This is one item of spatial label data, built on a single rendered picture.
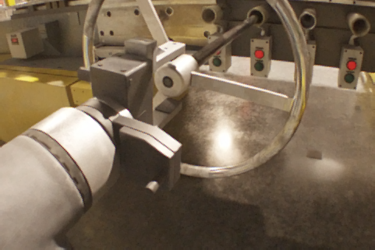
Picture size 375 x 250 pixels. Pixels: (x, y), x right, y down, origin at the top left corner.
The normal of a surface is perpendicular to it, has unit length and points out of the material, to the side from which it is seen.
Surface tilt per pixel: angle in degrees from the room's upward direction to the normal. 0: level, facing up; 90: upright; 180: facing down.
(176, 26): 90
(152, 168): 90
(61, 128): 21
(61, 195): 73
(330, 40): 90
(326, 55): 90
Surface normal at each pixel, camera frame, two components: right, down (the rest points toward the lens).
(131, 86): 0.90, 0.26
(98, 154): 0.79, -0.25
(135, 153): -0.43, 0.44
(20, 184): 0.56, -0.55
